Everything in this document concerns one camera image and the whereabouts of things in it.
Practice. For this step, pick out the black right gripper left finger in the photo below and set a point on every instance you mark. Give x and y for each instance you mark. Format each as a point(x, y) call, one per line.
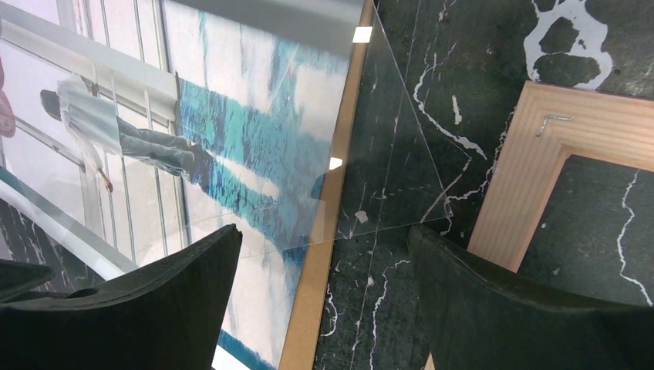
point(164, 315)

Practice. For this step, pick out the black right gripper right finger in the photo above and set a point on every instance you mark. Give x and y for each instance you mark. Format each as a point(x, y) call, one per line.
point(479, 315)

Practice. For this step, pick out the clear acrylic sheet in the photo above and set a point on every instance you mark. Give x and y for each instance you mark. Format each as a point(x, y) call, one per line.
point(390, 180)

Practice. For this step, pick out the printed photo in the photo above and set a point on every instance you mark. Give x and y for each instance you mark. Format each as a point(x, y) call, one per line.
point(132, 129)

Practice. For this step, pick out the brown backing board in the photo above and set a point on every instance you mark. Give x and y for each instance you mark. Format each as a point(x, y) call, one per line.
point(304, 324)

